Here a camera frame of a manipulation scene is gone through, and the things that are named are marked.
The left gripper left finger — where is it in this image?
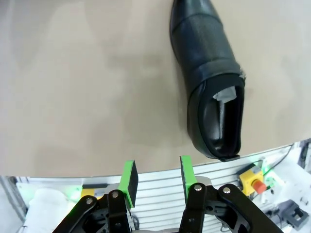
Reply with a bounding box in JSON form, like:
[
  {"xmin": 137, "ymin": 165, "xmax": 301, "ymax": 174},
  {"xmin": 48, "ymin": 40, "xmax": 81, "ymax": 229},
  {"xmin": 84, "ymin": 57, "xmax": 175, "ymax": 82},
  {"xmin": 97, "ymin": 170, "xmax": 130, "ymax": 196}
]
[{"xmin": 52, "ymin": 159, "xmax": 139, "ymax": 233}]

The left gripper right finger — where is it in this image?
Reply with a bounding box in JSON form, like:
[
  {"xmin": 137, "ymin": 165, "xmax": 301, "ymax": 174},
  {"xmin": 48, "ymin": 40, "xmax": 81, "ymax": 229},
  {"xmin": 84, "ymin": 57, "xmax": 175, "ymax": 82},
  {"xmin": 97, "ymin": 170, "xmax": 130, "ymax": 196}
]
[{"xmin": 178, "ymin": 155, "xmax": 280, "ymax": 233}]

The black leather buckle shoe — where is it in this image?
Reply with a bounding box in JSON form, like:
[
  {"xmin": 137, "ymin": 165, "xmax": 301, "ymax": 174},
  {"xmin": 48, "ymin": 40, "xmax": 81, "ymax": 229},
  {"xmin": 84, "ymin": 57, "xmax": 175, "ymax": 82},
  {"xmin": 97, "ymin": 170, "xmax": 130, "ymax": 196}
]
[{"xmin": 169, "ymin": 0, "xmax": 246, "ymax": 163}]

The yellow emergency stop box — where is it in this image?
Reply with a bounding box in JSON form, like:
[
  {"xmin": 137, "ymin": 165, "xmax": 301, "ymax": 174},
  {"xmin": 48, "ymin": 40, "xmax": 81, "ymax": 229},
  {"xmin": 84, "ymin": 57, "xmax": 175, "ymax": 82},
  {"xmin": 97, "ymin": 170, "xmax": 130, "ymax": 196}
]
[{"xmin": 239, "ymin": 163, "xmax": 267, "ymax": 195}]

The white crumpled stuffing paper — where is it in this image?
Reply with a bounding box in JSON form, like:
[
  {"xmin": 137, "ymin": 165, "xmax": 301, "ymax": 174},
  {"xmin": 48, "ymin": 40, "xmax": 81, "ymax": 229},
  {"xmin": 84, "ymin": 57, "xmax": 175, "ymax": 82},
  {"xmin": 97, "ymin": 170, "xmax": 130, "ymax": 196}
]
[{"xmin": 213, "ymin": 86, "xmax": 238, "ymax": 102}]

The black plastic clamp block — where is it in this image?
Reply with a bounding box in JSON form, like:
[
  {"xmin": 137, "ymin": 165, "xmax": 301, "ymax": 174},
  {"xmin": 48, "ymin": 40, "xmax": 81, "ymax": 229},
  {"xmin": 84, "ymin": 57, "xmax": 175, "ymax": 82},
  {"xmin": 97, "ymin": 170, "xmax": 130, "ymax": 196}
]
[{"xmin": 278, "ymin": 200, "xmax": 307, "ymax": 229}]

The ribbed aluminium robot base plate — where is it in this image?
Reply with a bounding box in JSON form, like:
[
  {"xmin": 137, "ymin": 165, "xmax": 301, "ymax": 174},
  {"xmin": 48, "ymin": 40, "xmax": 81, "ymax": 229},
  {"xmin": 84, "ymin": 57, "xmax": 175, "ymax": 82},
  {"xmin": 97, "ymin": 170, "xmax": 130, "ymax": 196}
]
[{"xmin": 80, "ymin": 159, "xmax": 246, "ymax": 220}]

